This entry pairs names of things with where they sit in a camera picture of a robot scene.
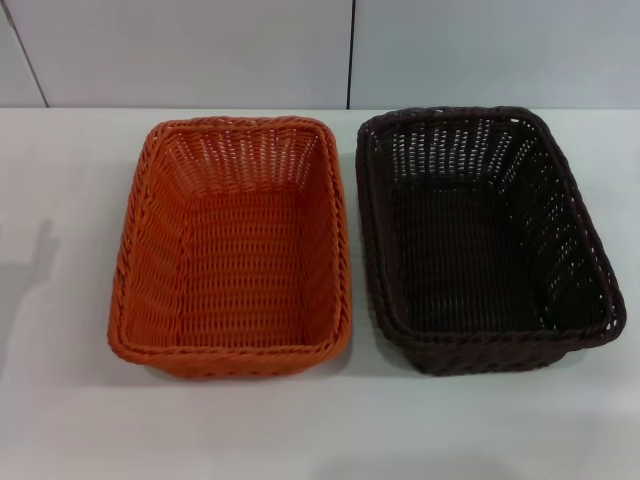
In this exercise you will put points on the orange woven plastic basket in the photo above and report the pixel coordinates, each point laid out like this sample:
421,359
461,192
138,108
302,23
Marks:
250,260

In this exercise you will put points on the dark brown woven basket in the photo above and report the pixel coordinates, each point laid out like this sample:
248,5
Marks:
465,260

